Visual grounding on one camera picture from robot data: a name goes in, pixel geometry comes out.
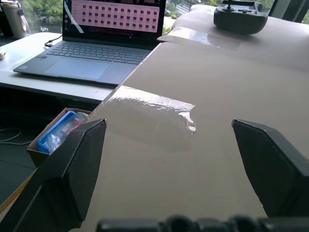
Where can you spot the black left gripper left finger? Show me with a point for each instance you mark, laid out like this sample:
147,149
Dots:
65,174

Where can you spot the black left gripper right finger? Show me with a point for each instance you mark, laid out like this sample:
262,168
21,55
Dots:
272,169

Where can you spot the small open cardboard box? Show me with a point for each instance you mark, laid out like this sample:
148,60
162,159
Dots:
48,147

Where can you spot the blue plastic case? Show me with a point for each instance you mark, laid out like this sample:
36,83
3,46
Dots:
56,135

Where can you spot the white desk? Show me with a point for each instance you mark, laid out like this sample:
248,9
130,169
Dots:
36,72

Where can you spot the clear packing tape strip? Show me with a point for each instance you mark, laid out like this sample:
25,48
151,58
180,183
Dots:
154,106

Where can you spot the grey open laptop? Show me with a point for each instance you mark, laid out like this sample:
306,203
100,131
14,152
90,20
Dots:
96,46

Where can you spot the black remote controller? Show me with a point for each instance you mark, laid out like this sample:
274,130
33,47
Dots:
240,18

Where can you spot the white insulated bottle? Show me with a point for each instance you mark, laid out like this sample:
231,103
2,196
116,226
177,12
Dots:
15,18

